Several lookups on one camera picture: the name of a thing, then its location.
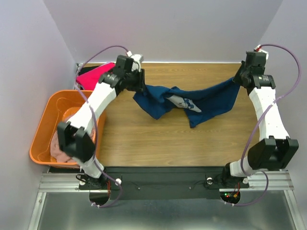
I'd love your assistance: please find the blue t shirt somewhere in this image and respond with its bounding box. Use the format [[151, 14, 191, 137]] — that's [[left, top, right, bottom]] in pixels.
[[133, 78, 240, 128]]

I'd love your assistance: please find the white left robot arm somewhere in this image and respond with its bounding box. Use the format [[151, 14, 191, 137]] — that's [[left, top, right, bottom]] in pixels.
[[57, 54, 145, 189]]

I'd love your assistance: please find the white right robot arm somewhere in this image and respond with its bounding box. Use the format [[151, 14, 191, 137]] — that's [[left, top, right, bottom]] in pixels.
[[221, 48, 299, 187]]

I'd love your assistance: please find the folded magenta t shirt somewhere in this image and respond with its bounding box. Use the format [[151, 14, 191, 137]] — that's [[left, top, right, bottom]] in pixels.
[[76, 62, 116, 91]]

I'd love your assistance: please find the folded black t shirt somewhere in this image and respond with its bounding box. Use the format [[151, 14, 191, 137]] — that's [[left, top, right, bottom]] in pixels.
[[76, 63, 106, 90]]

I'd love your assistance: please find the orange plastic basket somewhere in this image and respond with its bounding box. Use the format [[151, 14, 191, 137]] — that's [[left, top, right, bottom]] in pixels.
[[29, 90, 94, 168]]

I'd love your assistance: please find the dusty pink t shirt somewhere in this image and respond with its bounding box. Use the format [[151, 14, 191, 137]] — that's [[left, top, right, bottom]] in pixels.
[[50, 119, 96, 164]]

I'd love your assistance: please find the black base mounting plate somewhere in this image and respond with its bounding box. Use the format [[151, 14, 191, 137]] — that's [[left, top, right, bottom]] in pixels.
[[78, 166, 249, 200]]

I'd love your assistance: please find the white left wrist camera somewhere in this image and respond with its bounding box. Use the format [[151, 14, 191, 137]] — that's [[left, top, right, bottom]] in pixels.
[[126, 51, 143, 72]]

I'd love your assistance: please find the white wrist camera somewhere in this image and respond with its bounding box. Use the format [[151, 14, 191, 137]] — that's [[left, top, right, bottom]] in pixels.
[[126, 51, 143, 72], [254, 45, 269, 60]]

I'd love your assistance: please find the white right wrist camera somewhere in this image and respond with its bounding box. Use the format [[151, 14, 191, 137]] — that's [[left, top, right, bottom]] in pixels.
[[254, 45, 269, 60]]

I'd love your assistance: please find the aluminium rail frame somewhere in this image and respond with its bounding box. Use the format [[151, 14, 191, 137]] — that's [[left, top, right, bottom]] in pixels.
[[27, 62, 299, 230]]

